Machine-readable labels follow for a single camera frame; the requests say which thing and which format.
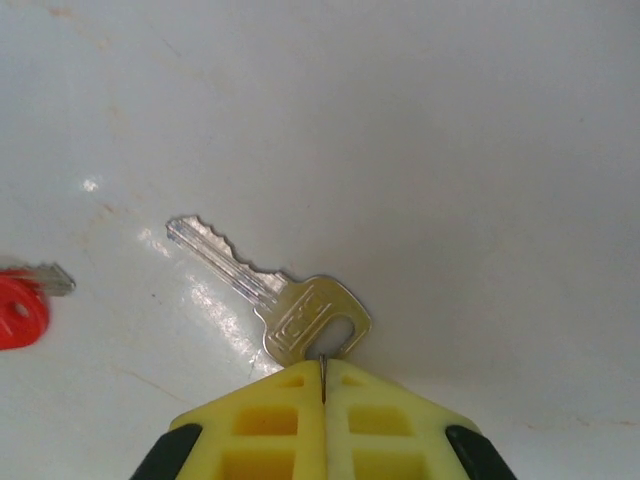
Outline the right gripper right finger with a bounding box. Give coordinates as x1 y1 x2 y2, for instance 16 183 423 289
324 360 517 480

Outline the key with yellow frame tag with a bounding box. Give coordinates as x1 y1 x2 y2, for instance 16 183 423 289
164 214 374 376

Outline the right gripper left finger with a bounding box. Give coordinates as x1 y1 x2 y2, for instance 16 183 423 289
129 360 329 480

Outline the key with red tag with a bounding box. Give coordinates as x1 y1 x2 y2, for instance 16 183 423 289
0 262 77 352

